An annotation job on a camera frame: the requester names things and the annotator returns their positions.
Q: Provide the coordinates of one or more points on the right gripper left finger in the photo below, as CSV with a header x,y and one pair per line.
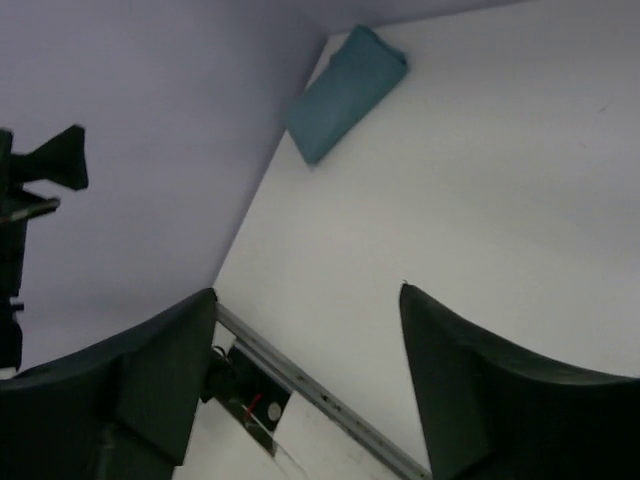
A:
x,y
123,408

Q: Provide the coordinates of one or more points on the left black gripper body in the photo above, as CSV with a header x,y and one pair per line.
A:
x,y
18,206

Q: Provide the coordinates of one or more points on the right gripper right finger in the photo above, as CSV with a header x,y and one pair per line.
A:
x,y
490,409

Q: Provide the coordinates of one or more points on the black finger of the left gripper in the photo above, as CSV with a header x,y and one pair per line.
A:
x,y
60,160

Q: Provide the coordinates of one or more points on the teal t shirt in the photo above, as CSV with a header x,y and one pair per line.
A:
x,y
356,79

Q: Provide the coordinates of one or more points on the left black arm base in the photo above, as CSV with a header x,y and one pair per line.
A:
x,y
250,395

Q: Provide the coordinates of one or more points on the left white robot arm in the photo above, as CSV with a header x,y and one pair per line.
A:
x,y
11,332

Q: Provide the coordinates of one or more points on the aluminium front rail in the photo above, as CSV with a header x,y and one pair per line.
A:
x,y
293,378

